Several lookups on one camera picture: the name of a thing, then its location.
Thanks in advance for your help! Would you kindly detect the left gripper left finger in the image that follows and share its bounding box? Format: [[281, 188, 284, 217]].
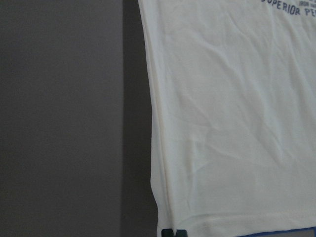
[[161, 229, 175, 237]]

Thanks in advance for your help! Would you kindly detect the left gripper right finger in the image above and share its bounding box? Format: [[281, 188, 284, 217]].
[[175, 230, 187, 237]]

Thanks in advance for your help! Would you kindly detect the beige long sleeve shirt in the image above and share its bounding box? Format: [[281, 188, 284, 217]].
[[139, 0, 316, 237]]

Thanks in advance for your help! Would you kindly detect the brown paper table cover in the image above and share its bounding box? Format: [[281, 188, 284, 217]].
[[0, 0, 158, 237]]

